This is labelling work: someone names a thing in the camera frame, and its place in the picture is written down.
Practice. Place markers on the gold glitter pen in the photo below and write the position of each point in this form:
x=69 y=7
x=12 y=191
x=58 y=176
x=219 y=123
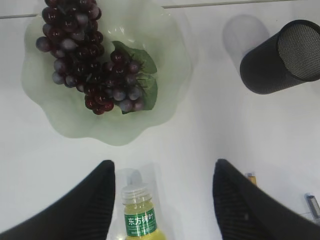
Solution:
x=251 y=177

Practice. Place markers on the green wavy glass plate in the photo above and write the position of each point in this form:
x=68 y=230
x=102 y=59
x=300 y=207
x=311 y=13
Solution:
x=139 y=24

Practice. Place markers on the silver glitter pen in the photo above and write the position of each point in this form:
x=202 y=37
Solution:
x=314 y=207

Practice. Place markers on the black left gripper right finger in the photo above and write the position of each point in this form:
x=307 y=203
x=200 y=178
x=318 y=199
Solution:
x=245 y=212

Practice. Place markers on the yellow tea drink bottle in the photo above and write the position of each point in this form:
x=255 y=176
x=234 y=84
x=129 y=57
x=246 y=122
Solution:
x=139 y=214

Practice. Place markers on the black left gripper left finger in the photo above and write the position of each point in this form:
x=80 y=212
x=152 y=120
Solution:
x=84 y=213

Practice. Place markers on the purple artificial grape bunch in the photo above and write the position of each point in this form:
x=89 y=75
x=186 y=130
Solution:
x=123 y=78

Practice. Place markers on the black mesh pen holder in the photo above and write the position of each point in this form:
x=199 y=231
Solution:
x=289 y=58

